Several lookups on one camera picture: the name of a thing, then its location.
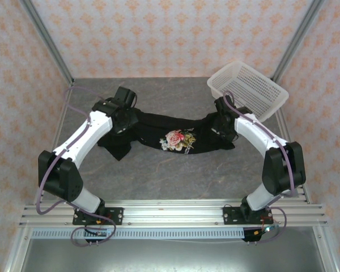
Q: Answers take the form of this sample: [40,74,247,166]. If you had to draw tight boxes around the black t-shirt with floral print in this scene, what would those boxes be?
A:
[97,109,236,162]

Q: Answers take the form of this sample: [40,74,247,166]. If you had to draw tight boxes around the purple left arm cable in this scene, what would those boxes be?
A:
[35,86,118,247]

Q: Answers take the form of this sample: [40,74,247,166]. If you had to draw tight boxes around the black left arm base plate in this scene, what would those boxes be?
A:
[73,207,124,226]

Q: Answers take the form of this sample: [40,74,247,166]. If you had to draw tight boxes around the white perforated plastic basket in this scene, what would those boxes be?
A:
[206,59,290,123]

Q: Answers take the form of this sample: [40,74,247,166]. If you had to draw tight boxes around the grey slotted cable duct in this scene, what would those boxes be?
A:
[31,228,246,240]

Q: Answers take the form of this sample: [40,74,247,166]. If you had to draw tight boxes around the steel sheet shelf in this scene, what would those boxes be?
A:
[19,237,328,272]

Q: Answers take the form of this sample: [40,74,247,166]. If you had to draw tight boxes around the aluminium lower frame profile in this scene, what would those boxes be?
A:
[2,226,33,272]
[311,226,340,272]

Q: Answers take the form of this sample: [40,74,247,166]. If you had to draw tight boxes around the aluminium cross rail beam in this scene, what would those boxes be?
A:
[19,199,328,227]

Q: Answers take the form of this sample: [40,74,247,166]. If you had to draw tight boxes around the aluminium frame post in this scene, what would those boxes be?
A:
[271,0,326,83]
[19,0,75,86]

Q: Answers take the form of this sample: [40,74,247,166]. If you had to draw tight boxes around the aluminium table side rail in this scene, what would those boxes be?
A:
[33,80,75,205]
[276,109,313,205]

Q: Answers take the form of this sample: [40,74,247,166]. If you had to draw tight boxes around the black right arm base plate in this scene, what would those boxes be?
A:
[223,206,274,226]

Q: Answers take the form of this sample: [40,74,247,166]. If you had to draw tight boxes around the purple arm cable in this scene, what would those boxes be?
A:
[35,86,118,247]
[222,90,300,245]

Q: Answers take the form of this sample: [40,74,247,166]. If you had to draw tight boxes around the small controller circuit board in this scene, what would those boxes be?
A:
[254,225,280,236]
[84,228,108,237]

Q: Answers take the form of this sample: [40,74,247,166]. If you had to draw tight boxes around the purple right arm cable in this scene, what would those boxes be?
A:
[222,90,300,245]

